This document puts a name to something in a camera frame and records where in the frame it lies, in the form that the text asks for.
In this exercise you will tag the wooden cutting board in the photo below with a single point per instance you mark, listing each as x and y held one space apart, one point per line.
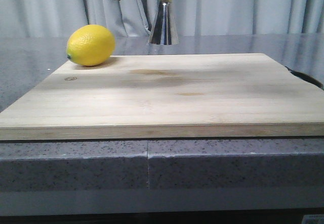
168 96

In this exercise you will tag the grey curtain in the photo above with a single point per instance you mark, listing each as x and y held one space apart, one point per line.
125 18

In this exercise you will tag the steel hourglass jigger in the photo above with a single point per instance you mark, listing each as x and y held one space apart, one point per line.
164 30

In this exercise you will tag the yellow lemon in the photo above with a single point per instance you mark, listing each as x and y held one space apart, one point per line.
90 45

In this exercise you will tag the white label sticker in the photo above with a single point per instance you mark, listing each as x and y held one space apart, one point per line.
313 219

